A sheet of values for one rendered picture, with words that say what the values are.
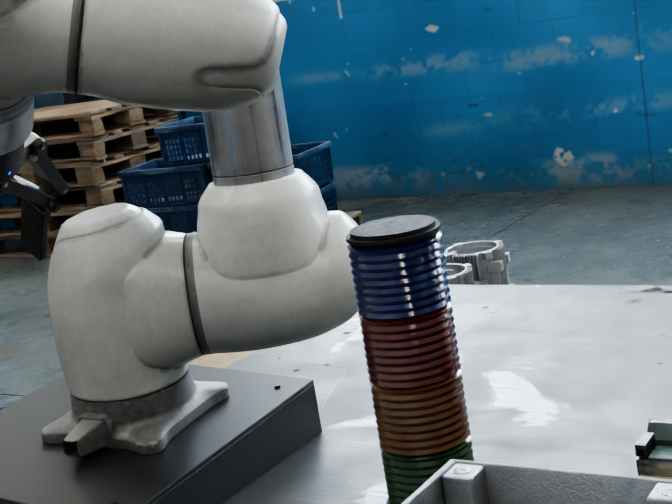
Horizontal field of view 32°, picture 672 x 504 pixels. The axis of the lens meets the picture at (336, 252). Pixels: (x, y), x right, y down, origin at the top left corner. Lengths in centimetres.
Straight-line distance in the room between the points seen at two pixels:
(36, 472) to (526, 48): 588
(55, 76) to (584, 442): 80
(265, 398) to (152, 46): 71
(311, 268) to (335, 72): 639
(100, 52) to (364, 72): 674
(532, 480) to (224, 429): 95
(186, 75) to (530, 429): 75
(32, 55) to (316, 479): 71
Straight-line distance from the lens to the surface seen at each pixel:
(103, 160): 736
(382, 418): 76
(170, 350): 144
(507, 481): 55
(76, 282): 142
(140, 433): 146
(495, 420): 154
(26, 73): 94
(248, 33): 94
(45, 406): 166
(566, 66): 702
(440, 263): 73
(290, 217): 139
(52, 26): 92
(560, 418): 153
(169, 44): 92
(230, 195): 140
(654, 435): 113
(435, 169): 751
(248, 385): 158
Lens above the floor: 137
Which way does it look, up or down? 12 degrees down
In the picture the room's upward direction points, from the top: 9 degrees counter-clockwise
